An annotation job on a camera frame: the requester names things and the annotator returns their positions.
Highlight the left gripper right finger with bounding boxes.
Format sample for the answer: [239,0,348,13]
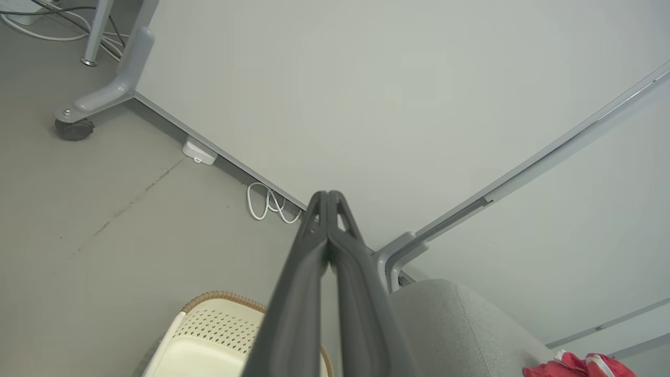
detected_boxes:
[328,191,419,377]

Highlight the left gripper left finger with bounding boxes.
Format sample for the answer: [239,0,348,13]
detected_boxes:
[242,191,331,377]

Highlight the plain red garment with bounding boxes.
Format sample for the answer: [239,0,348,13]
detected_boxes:
[522,352,592,377]

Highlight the white power adapter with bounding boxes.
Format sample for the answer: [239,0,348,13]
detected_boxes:
[182,137,218,166]

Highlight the narrow white partition panel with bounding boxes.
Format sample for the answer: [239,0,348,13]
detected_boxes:
[403,79,670,349]

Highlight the red garment with white stripes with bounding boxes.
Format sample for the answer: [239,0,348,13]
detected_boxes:
[585,353,637,377]

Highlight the black caster wheel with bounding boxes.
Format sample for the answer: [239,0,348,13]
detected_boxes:
[54,118,95,142]

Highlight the grey partition leg with caster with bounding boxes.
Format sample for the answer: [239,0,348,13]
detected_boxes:
[52,26,157,124]

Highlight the grey metal table leg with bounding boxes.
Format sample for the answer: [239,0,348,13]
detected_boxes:
[80,0,115,67]

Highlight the looped white cable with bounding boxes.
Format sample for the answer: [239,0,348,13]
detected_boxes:
[246,182,304,225]

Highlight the long white floor cable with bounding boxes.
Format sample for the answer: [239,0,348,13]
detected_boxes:
[0,0,129,61]

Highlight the black floor cable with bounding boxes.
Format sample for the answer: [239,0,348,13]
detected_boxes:
[0,0,126,48]

